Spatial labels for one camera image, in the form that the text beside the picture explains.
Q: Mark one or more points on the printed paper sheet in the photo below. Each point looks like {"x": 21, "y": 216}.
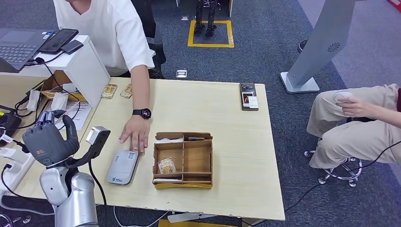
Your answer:
{"x": 80, "y": 116}

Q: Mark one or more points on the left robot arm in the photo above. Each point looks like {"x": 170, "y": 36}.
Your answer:
{"x": 78, "y": 200}

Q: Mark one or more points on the white card stack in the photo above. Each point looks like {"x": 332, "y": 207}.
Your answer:
{"x": 169, "y": 140}
{"x": 167, "y": 180}

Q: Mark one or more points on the white packet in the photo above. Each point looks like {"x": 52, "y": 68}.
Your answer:
{"x": 33, "y": 100}
{"x": 59, "y": 101}

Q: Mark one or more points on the open cardboard box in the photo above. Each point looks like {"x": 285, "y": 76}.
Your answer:
{"x": 50, "y": 83}

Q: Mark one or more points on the yellow forest picture card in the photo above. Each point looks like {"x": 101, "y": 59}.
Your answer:
{"x": 166, "y": 165}

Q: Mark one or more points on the white desk riser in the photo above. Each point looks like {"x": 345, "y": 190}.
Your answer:
{"x": 84, "y": 72}

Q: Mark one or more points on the black joystick device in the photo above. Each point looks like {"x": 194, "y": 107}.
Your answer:
{"x": 9, "y": 123}

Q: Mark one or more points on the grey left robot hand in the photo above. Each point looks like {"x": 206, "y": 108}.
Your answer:
{"x": 47, "y": 142}

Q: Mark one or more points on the chrome wheeled stool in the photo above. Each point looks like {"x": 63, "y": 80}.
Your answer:
{"x": 341, "y": 174}

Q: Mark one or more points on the white power strip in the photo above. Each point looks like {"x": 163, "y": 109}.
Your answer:
{"x": 15, "y": 169}

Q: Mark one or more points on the person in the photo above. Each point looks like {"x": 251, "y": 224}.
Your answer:
{"x": 103, "y": 31}
{"x": 354, "y": 141}

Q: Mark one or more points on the large black smartphone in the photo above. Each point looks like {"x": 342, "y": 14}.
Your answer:
{"x": 58, "y": 40}

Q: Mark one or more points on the person's hand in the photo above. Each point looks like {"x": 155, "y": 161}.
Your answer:
{"x": 355, "y": 108}

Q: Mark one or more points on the standing humanoid robot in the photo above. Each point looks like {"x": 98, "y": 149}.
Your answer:
{"x": 205, "y": 18}

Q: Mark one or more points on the wooden organizer box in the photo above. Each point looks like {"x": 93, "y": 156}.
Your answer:
{"x": 197, "y": 163}

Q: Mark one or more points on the metal floor socket plate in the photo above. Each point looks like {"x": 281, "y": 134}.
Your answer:
{"x": 181, "y": 74}

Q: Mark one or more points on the person's left hand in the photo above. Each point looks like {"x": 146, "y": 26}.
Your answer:
{"x": 137, "y": 133}

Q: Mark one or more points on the person's left forearm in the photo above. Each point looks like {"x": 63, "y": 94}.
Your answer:
{"x": 140, "y": 87}

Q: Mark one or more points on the small black power bank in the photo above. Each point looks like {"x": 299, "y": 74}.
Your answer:
{"x": 72, "y": 47}

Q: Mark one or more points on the white round controller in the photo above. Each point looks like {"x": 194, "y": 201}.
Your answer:
{"x": 341, "y": 95}

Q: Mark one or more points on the smartphone with photo case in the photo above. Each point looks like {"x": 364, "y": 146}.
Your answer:
{"x": 249, "y": 97}

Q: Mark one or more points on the grey kiosk stand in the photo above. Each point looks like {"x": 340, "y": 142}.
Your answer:
{"x": 322, "y": 40}

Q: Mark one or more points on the grey laptop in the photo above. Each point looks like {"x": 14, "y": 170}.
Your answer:
{"x": 18, "y": 47}

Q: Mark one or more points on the black wristwatch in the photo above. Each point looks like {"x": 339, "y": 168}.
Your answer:
{"x": 142, "y": 113}

